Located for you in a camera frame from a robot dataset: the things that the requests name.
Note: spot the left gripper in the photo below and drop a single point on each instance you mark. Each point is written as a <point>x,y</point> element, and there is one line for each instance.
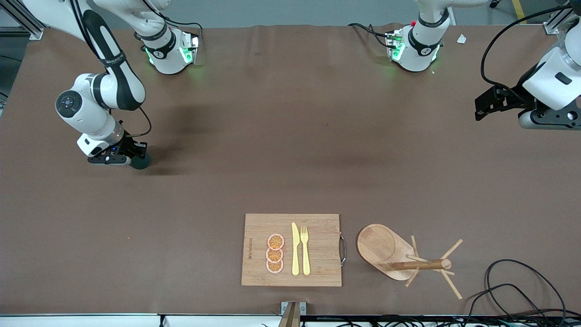
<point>514,100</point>

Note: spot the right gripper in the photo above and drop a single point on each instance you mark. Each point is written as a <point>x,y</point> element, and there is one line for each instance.
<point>128,146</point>

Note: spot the dark teal cup yellow inside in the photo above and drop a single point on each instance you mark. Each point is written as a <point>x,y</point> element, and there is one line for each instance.
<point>140,162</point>

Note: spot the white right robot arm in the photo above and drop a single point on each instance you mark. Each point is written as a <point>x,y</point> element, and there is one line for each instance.
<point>86,116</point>

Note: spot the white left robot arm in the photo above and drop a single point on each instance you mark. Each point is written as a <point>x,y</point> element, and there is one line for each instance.
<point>417,56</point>

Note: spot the wooden cup rack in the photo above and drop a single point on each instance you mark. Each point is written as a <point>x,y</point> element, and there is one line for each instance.
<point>381,245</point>

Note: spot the small white paper scrap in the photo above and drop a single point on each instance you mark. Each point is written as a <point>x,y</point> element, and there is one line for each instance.
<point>461,39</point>

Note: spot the brown table cover mat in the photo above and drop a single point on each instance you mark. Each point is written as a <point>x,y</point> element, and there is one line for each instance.
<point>204,181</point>

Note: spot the orange slice toy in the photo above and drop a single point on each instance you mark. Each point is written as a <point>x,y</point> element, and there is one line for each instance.
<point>274,267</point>
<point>274,255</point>
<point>275,241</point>

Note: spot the yellow plastic knife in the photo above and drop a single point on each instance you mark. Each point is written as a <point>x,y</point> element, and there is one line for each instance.
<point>295,250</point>

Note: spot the yellow plastic fork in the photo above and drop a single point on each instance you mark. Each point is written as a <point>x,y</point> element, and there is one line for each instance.
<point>305,254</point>

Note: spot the bamboo cutting board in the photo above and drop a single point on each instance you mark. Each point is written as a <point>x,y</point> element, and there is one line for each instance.
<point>322,254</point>

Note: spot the aluminium frame profile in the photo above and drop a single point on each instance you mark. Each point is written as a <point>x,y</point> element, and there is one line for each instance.
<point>551,27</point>
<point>34,32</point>

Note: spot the white table edge rail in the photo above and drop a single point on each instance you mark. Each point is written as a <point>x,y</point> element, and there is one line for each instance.
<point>91,320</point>

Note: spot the metal table bracket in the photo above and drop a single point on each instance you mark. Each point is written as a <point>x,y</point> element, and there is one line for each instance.
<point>292,313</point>

